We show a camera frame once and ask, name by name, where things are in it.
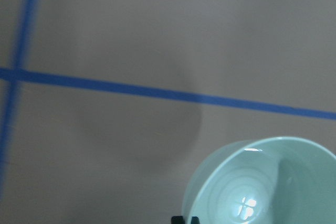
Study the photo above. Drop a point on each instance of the green ceramic bowl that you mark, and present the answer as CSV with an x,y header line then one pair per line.
x,y
274,180

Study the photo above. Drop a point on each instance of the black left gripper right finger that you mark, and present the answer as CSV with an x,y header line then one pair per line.
x,y
195,220

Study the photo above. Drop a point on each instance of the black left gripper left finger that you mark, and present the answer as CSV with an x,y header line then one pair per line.
x,y
177,220

